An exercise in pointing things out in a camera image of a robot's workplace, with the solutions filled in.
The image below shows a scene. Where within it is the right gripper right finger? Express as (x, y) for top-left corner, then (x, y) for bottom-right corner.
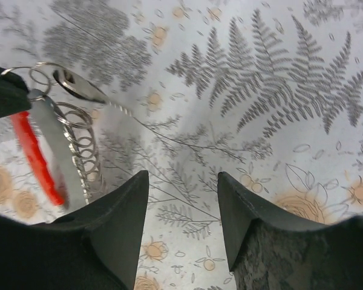
(217, 172), (363, 289)

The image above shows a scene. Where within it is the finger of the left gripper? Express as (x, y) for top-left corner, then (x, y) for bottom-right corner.
(0, 67), (30, 118)

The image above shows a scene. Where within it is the floral mat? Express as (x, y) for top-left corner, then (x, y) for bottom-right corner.
(0, 1), (363, 289)

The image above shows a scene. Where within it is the keyring with red tag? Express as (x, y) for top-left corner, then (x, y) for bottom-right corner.
(1, 62), (134, 209)

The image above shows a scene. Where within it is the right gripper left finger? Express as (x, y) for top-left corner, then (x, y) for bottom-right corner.
(0, 170), (149, 289)

